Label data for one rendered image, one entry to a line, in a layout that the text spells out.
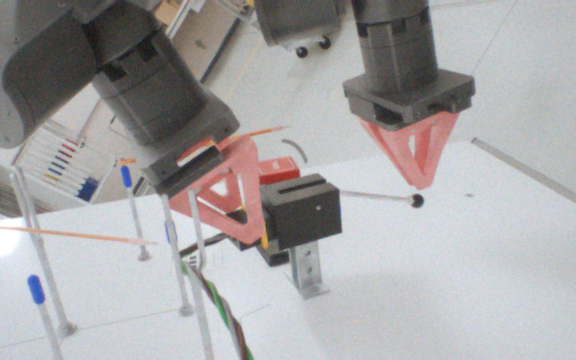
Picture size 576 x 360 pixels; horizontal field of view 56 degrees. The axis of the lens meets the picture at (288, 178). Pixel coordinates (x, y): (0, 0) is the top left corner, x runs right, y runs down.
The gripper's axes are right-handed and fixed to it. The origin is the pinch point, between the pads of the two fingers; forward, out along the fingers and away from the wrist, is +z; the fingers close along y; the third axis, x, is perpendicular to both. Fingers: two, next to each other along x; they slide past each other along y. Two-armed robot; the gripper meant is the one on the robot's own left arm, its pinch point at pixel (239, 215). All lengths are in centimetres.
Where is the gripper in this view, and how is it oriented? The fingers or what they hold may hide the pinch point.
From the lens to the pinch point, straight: 41.2
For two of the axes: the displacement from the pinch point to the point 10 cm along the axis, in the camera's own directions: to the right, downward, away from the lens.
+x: 8.1, -5.7, 1.2
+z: 4.6, 7.4, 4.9
